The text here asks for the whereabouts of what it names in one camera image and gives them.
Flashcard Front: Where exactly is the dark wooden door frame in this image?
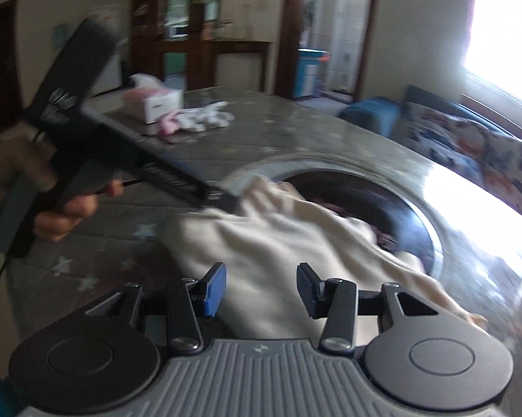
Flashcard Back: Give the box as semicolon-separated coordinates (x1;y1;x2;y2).
274;0;378;102

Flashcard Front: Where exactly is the blue toy box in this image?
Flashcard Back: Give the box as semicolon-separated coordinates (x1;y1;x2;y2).
293;48;330;100

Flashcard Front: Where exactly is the person's left hand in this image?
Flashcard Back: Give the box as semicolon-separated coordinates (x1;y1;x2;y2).
0;123;125;242

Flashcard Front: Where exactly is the butterfly pillow lower left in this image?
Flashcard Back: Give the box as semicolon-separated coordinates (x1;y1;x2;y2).
395;103;522;215

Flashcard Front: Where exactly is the window with frame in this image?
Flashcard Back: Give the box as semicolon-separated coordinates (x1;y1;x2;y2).
459;0;522;109

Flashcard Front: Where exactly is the grey quilted star tablecloth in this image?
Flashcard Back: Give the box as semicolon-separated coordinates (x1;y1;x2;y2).
7;88;522;416

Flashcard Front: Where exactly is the white tissue box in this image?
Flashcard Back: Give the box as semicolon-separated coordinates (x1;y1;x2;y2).
122;73;184;124

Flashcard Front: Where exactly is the cream sweater garment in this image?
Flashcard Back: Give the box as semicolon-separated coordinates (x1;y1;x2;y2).
160;177;487;342

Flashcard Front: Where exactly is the blue corner sofa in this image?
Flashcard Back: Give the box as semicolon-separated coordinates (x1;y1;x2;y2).
338;84;522;227

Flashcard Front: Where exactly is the dark wooden shelf cabinet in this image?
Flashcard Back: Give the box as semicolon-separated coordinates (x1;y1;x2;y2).
129;0;270;91

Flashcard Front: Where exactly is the pink white cloth pile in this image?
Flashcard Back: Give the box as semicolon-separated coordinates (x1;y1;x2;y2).
156;101;235;138

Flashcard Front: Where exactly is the black round induction cooktop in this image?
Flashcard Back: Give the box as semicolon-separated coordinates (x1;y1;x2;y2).
276;167;444;279

